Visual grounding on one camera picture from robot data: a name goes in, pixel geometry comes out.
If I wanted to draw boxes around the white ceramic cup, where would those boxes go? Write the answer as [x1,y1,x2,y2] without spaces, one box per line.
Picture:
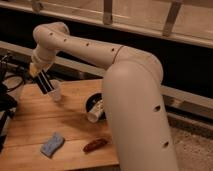
[48,80,62,102]

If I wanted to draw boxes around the black bowl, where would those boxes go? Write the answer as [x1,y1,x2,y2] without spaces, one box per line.
[85,93,105,122]

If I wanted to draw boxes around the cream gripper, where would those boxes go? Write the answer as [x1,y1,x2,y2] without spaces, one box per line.
[29,63,54,94]

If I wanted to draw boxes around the brown sausage-shaped object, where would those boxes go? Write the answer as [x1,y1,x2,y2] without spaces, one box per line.
[83,138,108,153]

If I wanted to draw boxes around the black equipment on left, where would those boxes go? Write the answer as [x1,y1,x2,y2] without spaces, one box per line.
[0,54,17,152]

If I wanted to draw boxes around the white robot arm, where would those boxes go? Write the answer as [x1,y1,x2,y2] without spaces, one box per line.
[30,22,179,171]

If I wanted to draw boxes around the black cable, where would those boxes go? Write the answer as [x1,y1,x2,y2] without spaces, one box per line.
[2,66,28,94]

